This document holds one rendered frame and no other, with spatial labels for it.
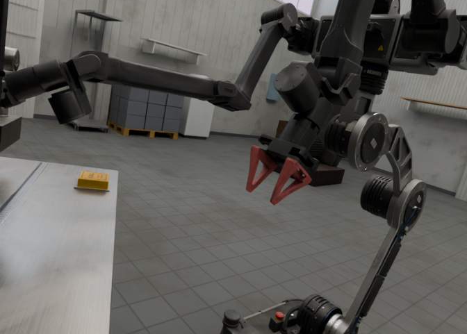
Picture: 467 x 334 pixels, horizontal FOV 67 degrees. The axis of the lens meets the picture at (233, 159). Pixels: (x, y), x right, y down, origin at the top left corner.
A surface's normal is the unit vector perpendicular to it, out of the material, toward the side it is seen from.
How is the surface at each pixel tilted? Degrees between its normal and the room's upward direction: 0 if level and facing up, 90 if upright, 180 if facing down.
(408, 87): 90
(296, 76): 60
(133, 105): 90
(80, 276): 0
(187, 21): 90
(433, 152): 90
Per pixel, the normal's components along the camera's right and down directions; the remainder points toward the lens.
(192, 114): 0.65, 0.28
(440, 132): -0.73, -0.03
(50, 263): 0.21, -0.96
